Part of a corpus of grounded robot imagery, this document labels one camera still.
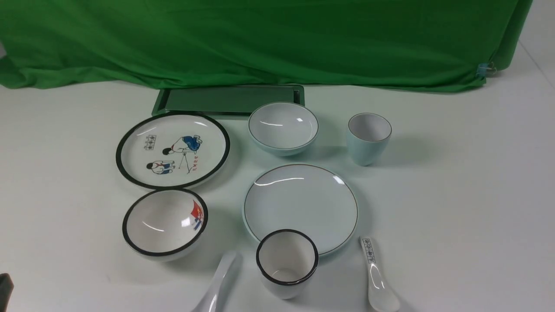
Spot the plain white ceramic spoon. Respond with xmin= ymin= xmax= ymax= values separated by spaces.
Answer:
xmin=192 ymin=250 xmax=240 ymax=312

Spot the green rectangular tray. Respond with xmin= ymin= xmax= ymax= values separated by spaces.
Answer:
xmin=151 ymin=84 xmax=304 ymax=117

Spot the light blue bowl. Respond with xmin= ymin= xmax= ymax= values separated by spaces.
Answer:
xmin=248 ymin=102 xmax=320 ymax=157

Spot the green backdrop cloth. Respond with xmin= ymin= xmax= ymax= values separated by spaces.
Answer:
xmin=0 ymin=0 xmax=532 ymax=93

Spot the black-rimmed white cup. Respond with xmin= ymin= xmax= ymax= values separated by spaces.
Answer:
xmin=256 ymin=229 xmax=320 ymax=300

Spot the light blue plate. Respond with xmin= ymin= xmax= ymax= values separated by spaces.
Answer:
xmin=242 ymin=163 xmax=359 ymax=257

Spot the black-rimmed illustrated plate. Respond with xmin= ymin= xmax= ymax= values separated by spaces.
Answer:
xmin=115 ymin=112 xmax=231 ymax=190

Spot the blue binder clip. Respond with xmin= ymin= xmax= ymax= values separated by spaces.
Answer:
xmin=475 ymin=62 xmax=497 ymax=79

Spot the black-rimmed white bowl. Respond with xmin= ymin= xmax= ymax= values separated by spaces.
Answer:
xmin=122 ymin=189 xmax=209 ymax=261

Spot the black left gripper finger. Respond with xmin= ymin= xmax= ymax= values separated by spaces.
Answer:
xmin=0 ymin=274 xmax=14 ymax=312

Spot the white spoon with characters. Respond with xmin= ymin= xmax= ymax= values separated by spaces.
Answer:
xmin=359 ymin=236 xmax=401 ymax=312

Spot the light blue cup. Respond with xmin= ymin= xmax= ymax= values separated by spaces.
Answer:
xmin=346 ymin=113 xmax=392 ymax=166

